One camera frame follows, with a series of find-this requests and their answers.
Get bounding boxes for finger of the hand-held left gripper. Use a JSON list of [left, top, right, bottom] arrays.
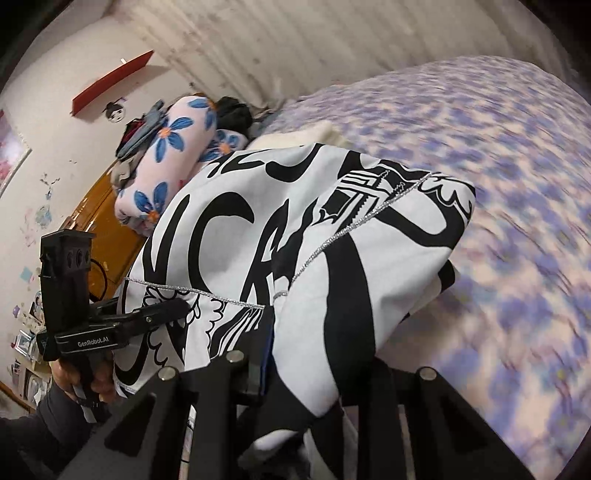
[[134, 298, 195, 330]]

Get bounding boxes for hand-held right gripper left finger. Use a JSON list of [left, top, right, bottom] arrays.
[[60, 323, 274, 480]]

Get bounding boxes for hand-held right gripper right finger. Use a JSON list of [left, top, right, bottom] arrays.
[[355, 364, 536, 480]]

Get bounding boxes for white black printed jacket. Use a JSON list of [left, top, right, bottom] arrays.
[[113, 143, 476, 455]]

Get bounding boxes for person's left forearm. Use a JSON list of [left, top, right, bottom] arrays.
[[0, 381, 114, 480]]

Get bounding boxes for pile of grey red clothes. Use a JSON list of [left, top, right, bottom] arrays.
[[108, 100, 169, 188]]

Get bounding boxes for dark bundled clothes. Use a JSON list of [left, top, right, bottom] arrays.
[[216, 96, 254, 139]]

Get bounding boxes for person's left hand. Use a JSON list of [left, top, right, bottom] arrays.
[[48, 362, 116, 405]]

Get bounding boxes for large blue-flowered rolled blanket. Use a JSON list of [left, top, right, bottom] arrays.
[[115, 95, 218, 227]]

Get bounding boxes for small blue-flowered rolled blanket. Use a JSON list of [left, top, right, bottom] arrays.
[[198, 129, 247, 162]]

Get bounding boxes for purple floral blanket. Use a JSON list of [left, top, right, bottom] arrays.
[[259, 55, 591, 480]]

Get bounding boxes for cream folded cloth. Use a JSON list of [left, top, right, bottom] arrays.
[[247, 120, 352, 151]]

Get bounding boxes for grey curtain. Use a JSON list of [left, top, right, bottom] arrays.
[[111, 0, 555, 107]]

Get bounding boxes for group of wall photos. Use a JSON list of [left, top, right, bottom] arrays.
[[7, 295, 49, 402]]

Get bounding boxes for wall poster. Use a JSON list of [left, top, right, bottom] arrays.
[[0, 108, 32, 197]]

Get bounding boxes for red wall shelf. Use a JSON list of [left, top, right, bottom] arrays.
[[71, 50, 154, 116]]

